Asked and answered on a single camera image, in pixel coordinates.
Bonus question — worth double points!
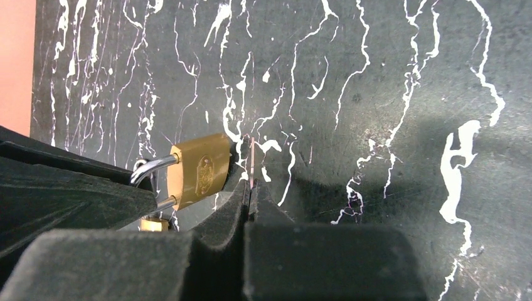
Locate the silver key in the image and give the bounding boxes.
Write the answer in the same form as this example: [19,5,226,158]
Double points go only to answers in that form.
[248,137,255,190]

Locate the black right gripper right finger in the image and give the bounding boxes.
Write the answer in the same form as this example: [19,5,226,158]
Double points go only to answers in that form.
[1,182,427,300]

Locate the small brass padlock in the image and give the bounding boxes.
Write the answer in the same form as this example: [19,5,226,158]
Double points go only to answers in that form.
[138,216,171,232]

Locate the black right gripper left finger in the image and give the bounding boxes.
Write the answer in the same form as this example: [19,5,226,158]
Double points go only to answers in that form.
[1,127,156,282]

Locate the orange plastic file rack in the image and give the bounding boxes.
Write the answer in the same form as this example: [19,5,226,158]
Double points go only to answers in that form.
[1,1,36,136]

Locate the large brass padlock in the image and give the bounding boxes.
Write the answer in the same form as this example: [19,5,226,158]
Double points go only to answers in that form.
[129,133,231,212]

